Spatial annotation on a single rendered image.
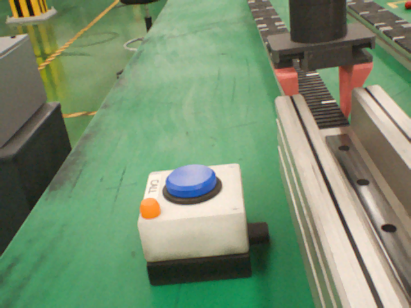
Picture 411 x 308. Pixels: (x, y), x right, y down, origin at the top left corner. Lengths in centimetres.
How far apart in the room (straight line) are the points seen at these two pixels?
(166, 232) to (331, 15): 28
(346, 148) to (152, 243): 19
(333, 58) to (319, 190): 23
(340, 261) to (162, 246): 15
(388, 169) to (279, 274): 12
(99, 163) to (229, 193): 26
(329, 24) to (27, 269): 36
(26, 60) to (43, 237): 40
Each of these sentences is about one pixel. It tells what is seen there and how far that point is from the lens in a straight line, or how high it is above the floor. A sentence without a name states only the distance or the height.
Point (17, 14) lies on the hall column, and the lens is 696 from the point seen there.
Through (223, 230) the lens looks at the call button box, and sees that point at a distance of 37.
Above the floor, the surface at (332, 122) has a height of 81.
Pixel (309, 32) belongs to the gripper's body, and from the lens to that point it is 54.
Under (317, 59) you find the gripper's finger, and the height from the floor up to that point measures 89.
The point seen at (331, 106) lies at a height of 81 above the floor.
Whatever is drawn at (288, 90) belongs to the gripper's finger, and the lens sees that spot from 55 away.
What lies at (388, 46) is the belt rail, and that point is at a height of 79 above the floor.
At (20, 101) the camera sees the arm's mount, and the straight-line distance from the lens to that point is 81.
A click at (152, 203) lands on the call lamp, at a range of 37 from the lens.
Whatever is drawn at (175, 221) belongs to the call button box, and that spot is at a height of 84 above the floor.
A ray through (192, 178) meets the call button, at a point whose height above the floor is 85.
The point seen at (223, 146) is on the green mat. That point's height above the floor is 78.
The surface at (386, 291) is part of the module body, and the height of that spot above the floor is 86.
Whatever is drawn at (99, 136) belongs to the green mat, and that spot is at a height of 78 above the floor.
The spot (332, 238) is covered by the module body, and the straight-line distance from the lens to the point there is 29.
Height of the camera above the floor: 104
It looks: 26 degrees down
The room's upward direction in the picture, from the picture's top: 8 degrees counter-clockwise
